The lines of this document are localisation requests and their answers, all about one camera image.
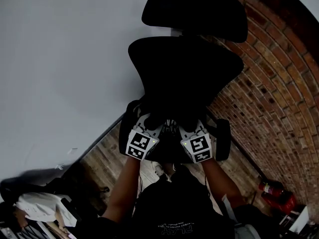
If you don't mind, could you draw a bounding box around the person's right forearm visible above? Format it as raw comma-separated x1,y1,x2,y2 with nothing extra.
200,158,246,209

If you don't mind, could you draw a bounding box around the black chair with headrest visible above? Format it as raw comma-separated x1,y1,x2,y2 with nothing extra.
119,0,249,164

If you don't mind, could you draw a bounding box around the seated person in white shirt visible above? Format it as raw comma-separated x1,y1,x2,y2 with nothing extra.
0,177,83,224

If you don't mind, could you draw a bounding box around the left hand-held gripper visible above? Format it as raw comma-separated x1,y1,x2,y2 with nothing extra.
125,113,164,161

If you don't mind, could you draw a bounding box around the red fire extinguisher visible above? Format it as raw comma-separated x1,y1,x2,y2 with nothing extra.
261,190,298,215
258,180,285,197

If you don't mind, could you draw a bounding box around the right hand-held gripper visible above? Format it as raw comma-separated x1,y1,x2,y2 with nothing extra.
178,119,213,164

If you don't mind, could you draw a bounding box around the person's black shirt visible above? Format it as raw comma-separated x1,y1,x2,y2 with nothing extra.
99,164,236,239

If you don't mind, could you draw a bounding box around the grey plastic device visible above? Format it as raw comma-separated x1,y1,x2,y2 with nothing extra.
234,224,260,239

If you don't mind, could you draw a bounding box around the white board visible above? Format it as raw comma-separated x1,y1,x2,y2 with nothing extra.
289,206,313,234

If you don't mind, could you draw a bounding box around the person's left white shoe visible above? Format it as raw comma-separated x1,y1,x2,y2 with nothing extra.
151,160,165,177

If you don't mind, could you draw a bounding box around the person's left forearm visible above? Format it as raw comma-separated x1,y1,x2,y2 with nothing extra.
102,157,142,221

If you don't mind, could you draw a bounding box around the black printed garment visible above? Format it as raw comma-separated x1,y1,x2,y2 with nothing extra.
136,101,207,161

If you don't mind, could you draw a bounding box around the white strap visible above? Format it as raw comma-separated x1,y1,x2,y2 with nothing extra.
221,194,238,224

